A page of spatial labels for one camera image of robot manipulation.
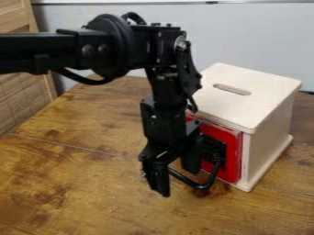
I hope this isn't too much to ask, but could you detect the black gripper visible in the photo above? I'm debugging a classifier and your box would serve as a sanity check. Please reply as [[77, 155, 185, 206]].
[[139, 96, 203, 197]]

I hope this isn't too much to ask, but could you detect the black metal drawer handle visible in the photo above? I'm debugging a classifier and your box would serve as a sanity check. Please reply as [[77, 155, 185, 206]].
[[168, 135, 227, 190]]

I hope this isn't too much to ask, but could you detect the red drawer front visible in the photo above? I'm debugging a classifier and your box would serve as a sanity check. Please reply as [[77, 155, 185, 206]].
[[187, 115, 243, 184]]

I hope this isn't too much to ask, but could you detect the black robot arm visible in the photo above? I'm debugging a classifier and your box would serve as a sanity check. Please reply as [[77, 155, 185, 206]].
[[0, 12, 211, 196]]

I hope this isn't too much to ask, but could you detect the light wooden box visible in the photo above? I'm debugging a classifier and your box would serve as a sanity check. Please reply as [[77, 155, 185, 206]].
[[191, 63, 302, 192]]

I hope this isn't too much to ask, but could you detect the wooden slatted panel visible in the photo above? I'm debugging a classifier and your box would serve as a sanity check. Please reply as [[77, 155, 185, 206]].
[[0, 0, 56, 139]]

